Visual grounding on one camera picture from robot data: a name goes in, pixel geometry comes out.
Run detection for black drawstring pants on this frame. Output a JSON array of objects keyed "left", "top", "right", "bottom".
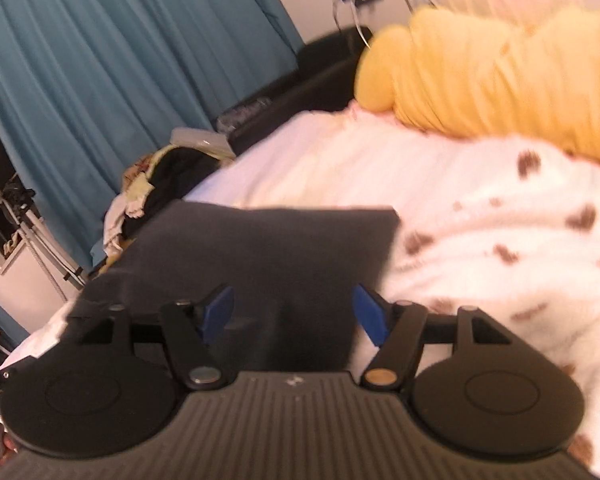
[{"left": 64, "top": 202, "right": 400, "bottom": 372}]

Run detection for pile of clothes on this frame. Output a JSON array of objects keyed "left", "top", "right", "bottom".
[{"left": 93, "top": 127, "right": 236, "bottom": 275}]

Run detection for white spotted plush blanket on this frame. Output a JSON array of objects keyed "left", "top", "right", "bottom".
[{"left": 352, "top": 139, "right": 600, "bottom": 475}]

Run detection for pastel bed sheet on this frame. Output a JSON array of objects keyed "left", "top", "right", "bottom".
[{"left": 0, "top": 104, "right": 481, "bottom": 371}]

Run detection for teal curtain left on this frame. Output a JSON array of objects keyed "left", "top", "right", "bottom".
[{"left": 0, "top": 305, "right": 30, "bottom": 351}]

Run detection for teal curtain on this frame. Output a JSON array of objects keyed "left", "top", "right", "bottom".
[
  {"left": 0, "top": 0, "right": 302, "bottom": 266},
  {"left": 0, "top": 305, "right": 30, "bottom": 351}
]

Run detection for clear plastic bag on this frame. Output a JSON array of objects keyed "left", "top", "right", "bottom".
[{"left": 215, "top": 96, "right": 272, "bottom": 136}]

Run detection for black leather armchair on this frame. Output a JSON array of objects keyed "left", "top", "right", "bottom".
[{"left": 224, "top": 26, "right": 373, "bottom": 154}]

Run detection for teal curtain right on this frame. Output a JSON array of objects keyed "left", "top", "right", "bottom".
[{"left": 0, "top": 0, "right": 302, "bottom": 266}]

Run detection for yellow pillow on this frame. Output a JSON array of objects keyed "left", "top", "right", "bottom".
[{"left": 354, "top": 6, "right": 600, "bottom": 162}]

